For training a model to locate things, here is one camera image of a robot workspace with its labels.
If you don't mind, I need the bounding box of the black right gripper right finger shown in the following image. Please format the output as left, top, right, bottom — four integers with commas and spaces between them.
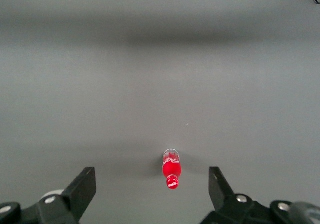
199, 166, 296, 224

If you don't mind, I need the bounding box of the red cola bottle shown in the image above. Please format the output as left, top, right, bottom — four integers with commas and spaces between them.
161, 148, 182, 191

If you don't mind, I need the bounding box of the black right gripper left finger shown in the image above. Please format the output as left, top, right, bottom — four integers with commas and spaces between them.
0, 166, 97, 224

